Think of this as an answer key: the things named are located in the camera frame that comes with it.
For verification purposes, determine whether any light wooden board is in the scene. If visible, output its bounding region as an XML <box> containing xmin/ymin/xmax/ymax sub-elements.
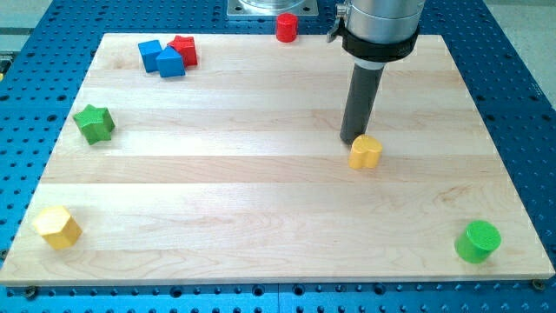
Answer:
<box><xmin>1</xmin><ymin>33</ymin><xmax>554</xmax><ymax>286</ymax></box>

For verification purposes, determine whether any yellow heart block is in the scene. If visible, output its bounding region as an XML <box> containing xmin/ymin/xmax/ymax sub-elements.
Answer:
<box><xmin>348</xmin><ymin>135</ymin><xmax>383</xmax><ymax>170</ymax></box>

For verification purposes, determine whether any yellow hexagon block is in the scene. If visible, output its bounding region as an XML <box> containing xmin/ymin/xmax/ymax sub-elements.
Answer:
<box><xmin>32</xmin><ymin>205</ymin><xmax>83</xmax><ymax>250</ymax></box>

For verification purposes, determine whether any green star block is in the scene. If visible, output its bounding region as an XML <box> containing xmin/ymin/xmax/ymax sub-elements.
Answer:
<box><xmin>73</xmin><ymin>104</ymin><xmax>115</xmax><ymax>145</ymax></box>

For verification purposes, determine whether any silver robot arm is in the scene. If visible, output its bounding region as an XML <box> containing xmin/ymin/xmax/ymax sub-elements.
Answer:
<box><xmin>327</xmin><ymin>0</ymin><xmax>425</xmax><ymax>70</ymax></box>

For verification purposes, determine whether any blue cube block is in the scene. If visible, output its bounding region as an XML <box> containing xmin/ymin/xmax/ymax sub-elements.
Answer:
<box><xmin>137</xmin><ymin>40</ymin><xmax>162</xmax><ymax>73</ymax></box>

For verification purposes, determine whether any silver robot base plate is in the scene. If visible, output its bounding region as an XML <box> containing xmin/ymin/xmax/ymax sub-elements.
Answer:
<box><xmin>227</xmin><ymin>0</ymin><xmax>319</xmax><ymax>17</ymax></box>

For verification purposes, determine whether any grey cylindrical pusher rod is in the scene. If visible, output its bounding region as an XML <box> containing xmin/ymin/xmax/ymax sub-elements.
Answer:
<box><xmin>340</xmin><ymin>63</ymin><xmax>383</xmax><ymax>145</ymax></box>

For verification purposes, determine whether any red cylinder block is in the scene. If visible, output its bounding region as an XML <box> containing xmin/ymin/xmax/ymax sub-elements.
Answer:
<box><xmin>275</xmin><ymin>12</ymin><xmax>298</xmax><ymax>43</ymax></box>

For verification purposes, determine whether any red star block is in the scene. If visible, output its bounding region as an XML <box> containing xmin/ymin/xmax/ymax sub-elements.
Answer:
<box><xmin>168</xmin><ymin>35</ymin><xmax>198</xmax><ymax>67</ymax></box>

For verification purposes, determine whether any green cylinder block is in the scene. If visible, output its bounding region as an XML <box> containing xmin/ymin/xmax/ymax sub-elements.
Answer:
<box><xmin>454</xmin><ymin>220</ymin><xmax>502</xmax><ymax>263</ymax></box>

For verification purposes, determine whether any blue pentagon block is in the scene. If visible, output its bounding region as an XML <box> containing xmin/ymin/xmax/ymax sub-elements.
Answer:
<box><xmin>156</xmin><ymin>46</ymin><xmax>185</xmax><ymax>77</ymax></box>

